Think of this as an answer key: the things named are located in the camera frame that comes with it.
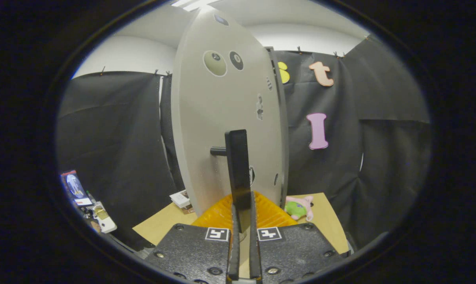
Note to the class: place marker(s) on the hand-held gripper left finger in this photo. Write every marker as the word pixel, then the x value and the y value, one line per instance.
pixel 234 244

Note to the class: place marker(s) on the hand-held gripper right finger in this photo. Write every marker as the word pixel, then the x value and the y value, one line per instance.
pixel 254 252

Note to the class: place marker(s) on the dark grey shoe cabinet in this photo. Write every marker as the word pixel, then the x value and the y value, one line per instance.
pixel 284 138

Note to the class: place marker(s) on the grey shoe cabinet door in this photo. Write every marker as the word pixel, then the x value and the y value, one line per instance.
pixel 206 118

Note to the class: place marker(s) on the pink and green plush toy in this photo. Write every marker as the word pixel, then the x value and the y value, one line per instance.
pixel 299 208

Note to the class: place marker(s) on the small white printed box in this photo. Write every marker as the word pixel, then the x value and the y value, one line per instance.
pixel 182 198

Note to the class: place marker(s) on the white and gold object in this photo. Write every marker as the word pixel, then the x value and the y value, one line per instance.
pixel 105 220

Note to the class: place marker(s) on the black backdrop cloth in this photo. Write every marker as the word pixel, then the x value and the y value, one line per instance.
pixel 111 130

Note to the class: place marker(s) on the blue printed box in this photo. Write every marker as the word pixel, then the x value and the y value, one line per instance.
pixel 74 187

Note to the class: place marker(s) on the long ceiling light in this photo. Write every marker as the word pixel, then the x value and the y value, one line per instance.
pixel 192 3

